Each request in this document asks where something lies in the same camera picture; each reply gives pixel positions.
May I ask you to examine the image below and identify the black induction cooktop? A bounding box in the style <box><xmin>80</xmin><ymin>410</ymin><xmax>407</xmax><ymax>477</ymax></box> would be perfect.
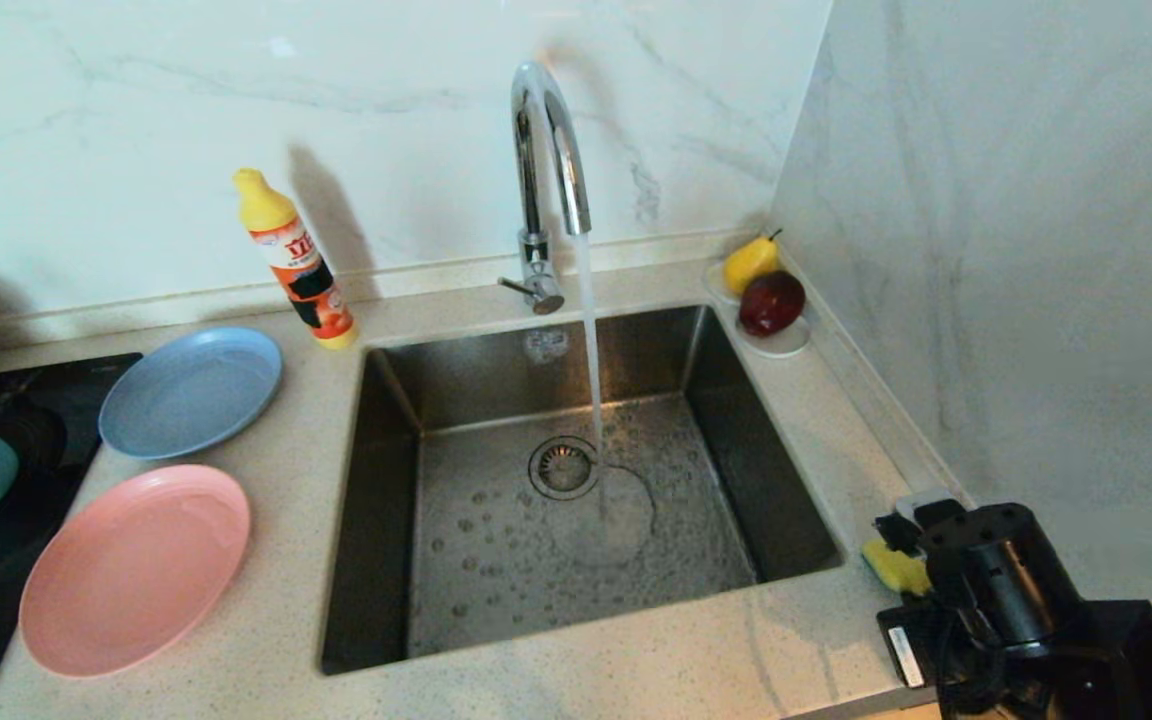
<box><xmin>0</xmin><ymin>352</ymin><xmax>144</xmax><ymax>720</ymax></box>

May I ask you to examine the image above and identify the chrome gooseneck faucet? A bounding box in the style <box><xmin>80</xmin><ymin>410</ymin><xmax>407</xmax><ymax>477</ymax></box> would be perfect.
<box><xmin>498</xmin><ymin>62</ymin><xmax>593</xmax><ymax>316</ymax></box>

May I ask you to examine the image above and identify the small white saucer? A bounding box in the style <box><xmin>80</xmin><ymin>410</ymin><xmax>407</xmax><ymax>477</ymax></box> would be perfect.
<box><xmin>736</xmin><ymin>315</ymin><xmax>812</xmax><ymax>359</ymax></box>
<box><xmin>703</xmin><ymin>260</ymin><xmax>742</xmax><ymax>306</ymax></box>

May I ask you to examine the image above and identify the stainless steel sink basin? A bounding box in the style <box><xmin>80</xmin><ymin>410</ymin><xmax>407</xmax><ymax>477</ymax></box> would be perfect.
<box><xmin>319</xmin><ymin>303</ymin><xmax>848</xmax><ymax>676</ymax></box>

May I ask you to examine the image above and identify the dark red apple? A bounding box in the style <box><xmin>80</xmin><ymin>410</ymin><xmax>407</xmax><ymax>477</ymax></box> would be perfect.
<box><xmin>738</xmin><ymin>270</ymin><xmax>806</xmax><ymax>338</ymax></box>

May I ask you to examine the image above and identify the blue plastic plate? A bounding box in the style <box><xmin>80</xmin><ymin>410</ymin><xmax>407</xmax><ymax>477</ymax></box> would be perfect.
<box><xmin>98</xmin><ymin>326</ymin><xmax>284</xmax><ymax>461</ymax></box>

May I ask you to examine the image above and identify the yellow pear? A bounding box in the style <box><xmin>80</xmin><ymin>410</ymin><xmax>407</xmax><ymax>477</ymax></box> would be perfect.
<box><xmin>723</xmin><ymin>229</ymin><xmax>783</xmax><ymax>297</ymax></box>

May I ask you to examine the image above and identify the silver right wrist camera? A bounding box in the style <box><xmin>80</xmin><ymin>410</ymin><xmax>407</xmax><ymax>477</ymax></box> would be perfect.
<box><xmin>876</xmin><ymin>490</ymin><xmax>967</xmax><ymax>556</ymax></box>

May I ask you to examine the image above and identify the pink plastic plate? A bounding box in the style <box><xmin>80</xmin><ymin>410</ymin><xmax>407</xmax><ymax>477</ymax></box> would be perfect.
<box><xmin>19</xmin><ymin>464</ymin><xmax>252</xmax><ymax>679</ymax></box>

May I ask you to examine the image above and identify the yellow green sponge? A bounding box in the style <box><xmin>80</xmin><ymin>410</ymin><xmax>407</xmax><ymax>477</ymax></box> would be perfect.
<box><xmin>861</xmin><ymin>540</ymin><xmax>934</xmax><ymax>598</ymax></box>

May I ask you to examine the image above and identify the yellow-capped orange dish soap bottle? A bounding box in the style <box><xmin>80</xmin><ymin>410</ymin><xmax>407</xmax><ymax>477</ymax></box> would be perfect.
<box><xmin>234</xmin><ymin>167</ymin><xmax>360</xmax><ymax>350</ymax></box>

